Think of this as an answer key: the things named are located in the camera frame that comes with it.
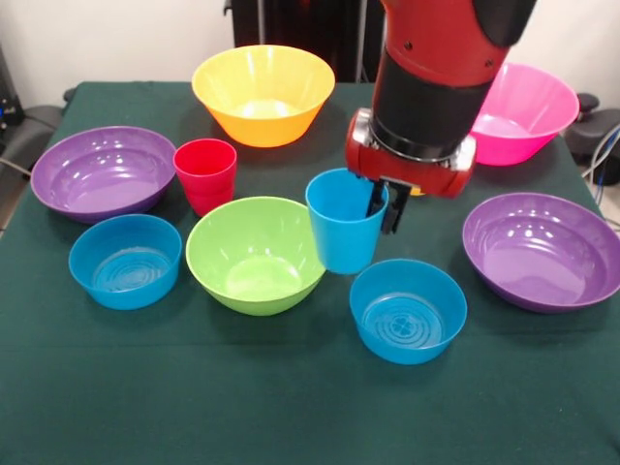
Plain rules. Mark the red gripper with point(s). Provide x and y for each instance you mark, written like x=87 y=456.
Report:
x=407 y=172

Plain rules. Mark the orange cup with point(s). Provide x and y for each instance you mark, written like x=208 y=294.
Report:
x=416 y=192

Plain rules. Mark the blue cup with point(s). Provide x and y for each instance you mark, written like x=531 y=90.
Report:
x=344 y=247

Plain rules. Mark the orange bowl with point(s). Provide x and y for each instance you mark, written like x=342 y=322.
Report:
x=261 y=131

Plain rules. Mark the blue bowl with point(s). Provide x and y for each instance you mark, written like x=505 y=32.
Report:
x=407 y=351
x=121 y=290

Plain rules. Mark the green bowl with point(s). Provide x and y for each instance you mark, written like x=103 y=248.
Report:
x=252 y=295

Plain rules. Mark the pink bowl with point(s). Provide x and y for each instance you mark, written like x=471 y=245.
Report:
x=533 y=131

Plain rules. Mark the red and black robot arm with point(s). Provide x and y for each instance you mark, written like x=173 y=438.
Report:
x=436 y=72

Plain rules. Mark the black computer tower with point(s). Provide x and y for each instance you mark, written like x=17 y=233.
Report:
x=9 y=97

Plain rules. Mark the purple bowl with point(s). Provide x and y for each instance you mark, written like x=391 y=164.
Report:
x=97 y=184
x=537 y=261

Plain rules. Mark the red cup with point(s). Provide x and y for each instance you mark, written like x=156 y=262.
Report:
x=206 y=184

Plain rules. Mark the dark green tablecloth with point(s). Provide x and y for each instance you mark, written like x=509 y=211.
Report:
x=310 y=412

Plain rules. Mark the black knobbed device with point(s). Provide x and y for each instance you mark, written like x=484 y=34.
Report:
x=605 y=126

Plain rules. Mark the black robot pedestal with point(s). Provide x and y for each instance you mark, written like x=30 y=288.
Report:
x=290 y=24

